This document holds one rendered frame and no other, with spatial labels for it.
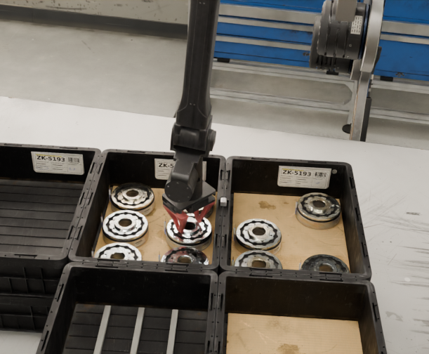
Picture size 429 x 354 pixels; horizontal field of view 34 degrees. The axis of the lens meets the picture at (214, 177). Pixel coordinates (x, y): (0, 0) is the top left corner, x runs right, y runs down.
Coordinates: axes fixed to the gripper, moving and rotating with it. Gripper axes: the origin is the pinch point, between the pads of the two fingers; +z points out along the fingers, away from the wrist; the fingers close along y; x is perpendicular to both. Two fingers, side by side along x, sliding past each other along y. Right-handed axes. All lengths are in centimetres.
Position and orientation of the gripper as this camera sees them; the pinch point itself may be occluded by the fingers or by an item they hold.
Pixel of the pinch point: (189, 223)
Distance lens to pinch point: 155.4
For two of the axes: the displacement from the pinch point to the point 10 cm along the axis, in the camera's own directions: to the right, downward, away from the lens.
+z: -0.2, 7.8, 6.2
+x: -6.5, -4.8, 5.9
